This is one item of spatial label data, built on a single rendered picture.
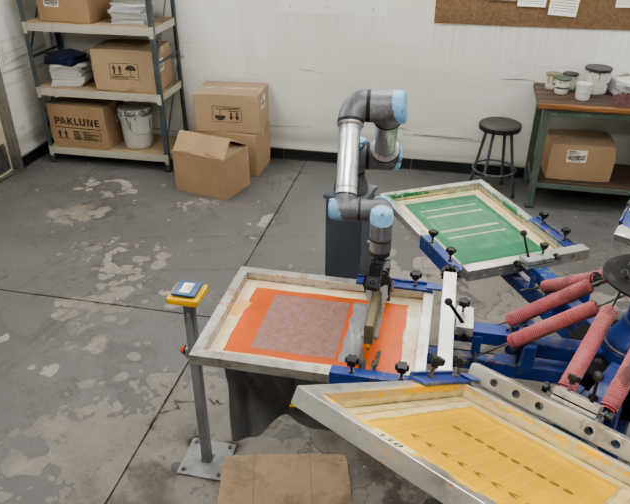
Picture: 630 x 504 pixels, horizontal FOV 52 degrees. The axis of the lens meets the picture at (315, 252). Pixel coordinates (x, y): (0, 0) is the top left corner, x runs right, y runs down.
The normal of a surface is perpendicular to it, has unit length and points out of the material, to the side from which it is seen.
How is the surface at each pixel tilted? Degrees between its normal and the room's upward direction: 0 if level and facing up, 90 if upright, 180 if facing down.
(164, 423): 0
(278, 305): 0
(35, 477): 0
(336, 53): 90
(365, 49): 90
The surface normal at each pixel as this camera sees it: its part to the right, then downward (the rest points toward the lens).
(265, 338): 0.00, -0.86
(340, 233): -0.39, 0.46
